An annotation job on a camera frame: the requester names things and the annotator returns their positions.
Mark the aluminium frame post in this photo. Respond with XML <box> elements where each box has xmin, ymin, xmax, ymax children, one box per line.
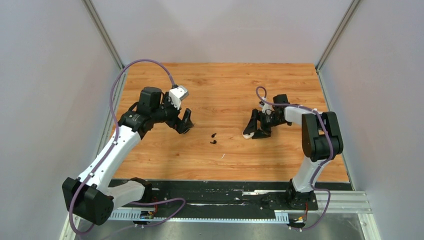
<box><xmin>315</xmin><ymin>0</ymin><xmax>362</xmax><ymax>73</ymax></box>
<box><xmin>82</xmin><ymin>0</ymin><xmax>124</xmax><ymax>69</ymax></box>

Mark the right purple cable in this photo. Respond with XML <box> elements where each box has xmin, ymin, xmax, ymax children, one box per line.
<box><xmin>255</xmin><ymin>86</ymin><xmax>334</xmax><ymax>232</ymax></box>

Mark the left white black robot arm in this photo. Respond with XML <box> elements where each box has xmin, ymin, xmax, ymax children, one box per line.
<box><xmin>62</xmin><ymin>85</ymin><xmax>194</xmax><ymax>226</ymax></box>

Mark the slotted grey cable duct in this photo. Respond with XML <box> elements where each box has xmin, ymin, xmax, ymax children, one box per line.
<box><xmin>81</xmin><ymin>210</ymin><xmax>290</xmax><ymax>224</ymax></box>

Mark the left aluminium frame post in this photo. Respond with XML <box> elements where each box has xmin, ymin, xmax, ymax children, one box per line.
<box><xmin>82</xmin><ymin>0</ymin><xmax>124</xmax><ymax>69</ymax></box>

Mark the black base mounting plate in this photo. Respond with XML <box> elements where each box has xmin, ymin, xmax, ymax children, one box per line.
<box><xmin>114</xmin><ymin>179</ymin><xmax>354</xmax><ymax>220</ymax></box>

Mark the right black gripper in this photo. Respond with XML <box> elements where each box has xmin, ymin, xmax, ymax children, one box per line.
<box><xmin>244</xmin><ymin>108</ymin><xmax>288</xmax><ymax>140</ymax></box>

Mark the white earbud charging case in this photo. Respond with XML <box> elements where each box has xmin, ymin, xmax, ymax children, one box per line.
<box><xmin>242</xmin><ymin>132</ymin><xmax>255</xmax><ymax>140</ymax></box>

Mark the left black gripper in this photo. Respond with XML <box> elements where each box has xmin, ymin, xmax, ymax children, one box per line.
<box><xmin>151</xmin><ymin>92</ymin><xmax>194</xmax><ymax>134</ymax></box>

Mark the right aluminium frame post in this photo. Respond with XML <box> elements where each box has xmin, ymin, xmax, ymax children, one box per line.
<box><xmin>315</xmin><ymin>0</ymin><xmax>362</xmax><ymax>73</ymax></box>

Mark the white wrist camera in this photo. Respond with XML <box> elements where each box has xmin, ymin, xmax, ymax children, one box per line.
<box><xmin>260</xmin><ymin>101</ymin><xmax>273</xmax><ymax>115</ymax></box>
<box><xmin>168</xmin><ymin>85</ymin><xmax>189</xmax><ymax>110</ymax></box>

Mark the black earbud charging case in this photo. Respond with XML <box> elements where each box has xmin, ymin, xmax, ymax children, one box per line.
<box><xmin>182</xmin><ymin>128</ymin><xmax>191</xmax><ymax>134</ymax></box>

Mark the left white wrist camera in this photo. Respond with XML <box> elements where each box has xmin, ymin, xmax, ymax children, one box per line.
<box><xmin>168</xmin><ymin>85</ymin><xmax>189</xmax><ymax>110</ymax></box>

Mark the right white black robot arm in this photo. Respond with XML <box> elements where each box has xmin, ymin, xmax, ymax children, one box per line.
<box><xmin>242</xmin><ymin>94</ymin><xmax>344</xmax><ymax>209</ymax></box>

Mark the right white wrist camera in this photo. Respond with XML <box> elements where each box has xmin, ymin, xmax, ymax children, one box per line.
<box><xmin>260</xmin><ymin>101</ymin><xmax>273</xmax><ymax>115</ymax></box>

